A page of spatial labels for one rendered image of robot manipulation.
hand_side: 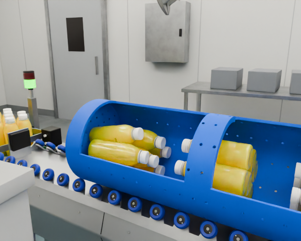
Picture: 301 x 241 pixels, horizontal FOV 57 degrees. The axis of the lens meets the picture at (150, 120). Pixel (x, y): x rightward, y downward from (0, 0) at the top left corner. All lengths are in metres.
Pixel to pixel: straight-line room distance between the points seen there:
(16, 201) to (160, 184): 0.33
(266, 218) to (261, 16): 3.51
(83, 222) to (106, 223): 0.09
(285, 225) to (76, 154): 0.58
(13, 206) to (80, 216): 0.35
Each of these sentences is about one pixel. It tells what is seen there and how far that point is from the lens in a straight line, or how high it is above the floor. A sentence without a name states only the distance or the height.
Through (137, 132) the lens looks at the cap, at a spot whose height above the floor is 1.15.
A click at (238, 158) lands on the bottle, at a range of 0.73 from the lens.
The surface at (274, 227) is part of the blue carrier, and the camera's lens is 0.68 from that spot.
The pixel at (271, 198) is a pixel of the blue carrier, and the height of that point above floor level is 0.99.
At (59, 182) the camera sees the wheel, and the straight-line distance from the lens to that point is 1.03.
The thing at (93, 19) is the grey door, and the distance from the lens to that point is 4.88.
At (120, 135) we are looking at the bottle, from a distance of 0.87.
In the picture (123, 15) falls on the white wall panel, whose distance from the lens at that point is 4.63.
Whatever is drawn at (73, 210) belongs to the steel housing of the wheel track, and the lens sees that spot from 1.01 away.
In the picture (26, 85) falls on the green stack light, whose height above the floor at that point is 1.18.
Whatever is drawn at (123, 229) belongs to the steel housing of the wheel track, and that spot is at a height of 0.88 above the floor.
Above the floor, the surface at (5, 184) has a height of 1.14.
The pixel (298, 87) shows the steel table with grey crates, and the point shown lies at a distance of 3.28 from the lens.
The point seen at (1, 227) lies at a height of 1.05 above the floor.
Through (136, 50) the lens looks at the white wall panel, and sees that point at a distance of 4.51.
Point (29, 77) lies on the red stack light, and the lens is 1.78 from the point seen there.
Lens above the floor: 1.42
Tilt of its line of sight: 16 degrees down
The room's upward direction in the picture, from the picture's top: straight up
